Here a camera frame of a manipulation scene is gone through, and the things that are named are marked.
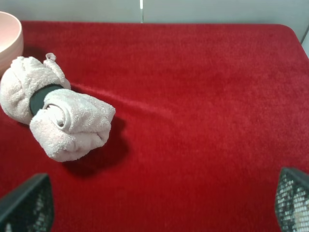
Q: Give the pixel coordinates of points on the black band on towel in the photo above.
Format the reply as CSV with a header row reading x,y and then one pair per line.
x,y
36,101

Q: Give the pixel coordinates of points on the pink plastic bowl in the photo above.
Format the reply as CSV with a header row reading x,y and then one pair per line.
x,y
11,40

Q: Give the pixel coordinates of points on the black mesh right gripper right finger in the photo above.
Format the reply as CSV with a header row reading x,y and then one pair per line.
x,y
292,200

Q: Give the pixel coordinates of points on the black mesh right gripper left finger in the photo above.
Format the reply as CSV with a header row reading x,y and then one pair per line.
x,y
29,207

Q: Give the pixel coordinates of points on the pink rolled towel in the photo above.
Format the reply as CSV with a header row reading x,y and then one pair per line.
x,y
70,124

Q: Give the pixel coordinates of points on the red velvet tablecloth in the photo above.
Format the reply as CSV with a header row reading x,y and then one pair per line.
x,y
206,117

